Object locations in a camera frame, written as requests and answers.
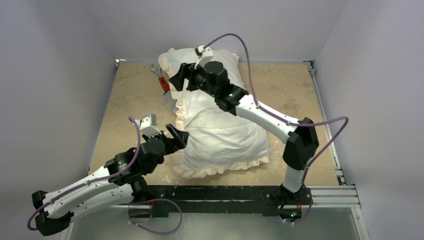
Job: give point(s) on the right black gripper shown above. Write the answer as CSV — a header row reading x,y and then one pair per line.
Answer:
x,y
187,76

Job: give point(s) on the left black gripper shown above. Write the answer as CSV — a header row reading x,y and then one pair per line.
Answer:
x,y
180,137

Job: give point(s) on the grey pillow with cream ruffle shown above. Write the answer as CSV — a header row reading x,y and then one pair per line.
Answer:
x,y
218,141

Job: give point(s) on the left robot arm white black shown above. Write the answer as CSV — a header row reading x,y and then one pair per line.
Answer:
x,y
120,181

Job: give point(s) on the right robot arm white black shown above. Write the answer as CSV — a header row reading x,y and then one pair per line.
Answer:
x,y
299,136

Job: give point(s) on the clear plastic screw box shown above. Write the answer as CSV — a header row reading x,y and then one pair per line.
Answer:
x,y
169,102

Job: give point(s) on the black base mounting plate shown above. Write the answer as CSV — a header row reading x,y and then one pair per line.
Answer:
x,y
267,200

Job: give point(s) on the red handled adjustable wrench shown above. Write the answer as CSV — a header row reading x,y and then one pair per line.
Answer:
x,y
162,81

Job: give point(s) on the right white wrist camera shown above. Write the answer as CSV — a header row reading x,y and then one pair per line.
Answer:
x,y
204,54

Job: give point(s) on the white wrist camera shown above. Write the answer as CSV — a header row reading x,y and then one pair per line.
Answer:
x,y
148,126
204,54

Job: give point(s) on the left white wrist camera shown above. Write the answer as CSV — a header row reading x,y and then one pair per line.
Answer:
x,y
148,126

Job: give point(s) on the aluminium frame rail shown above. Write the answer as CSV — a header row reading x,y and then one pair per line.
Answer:
x,y
341,196

